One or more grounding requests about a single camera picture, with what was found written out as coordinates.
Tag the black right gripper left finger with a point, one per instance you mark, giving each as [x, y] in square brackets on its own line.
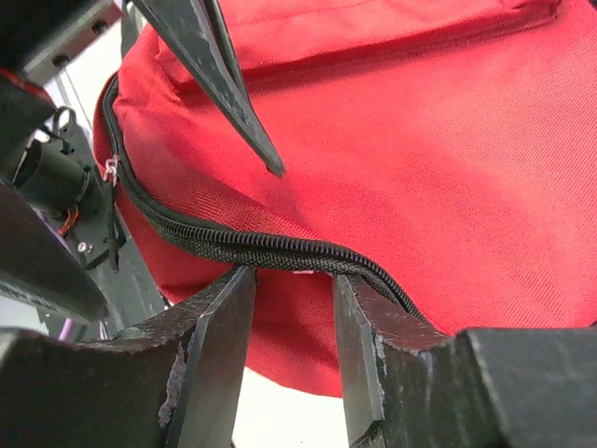
[171, 381]

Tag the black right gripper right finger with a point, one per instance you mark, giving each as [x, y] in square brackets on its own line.
[407, 385]

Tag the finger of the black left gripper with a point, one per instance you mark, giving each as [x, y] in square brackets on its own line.
[196, 32]

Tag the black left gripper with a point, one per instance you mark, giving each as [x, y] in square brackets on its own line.
[38, 39]

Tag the red backpack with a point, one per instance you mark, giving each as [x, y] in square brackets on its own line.
[451, 142]

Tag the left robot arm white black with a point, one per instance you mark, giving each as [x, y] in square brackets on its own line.
[37, 269]

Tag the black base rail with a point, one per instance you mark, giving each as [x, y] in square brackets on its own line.
[93, 210]

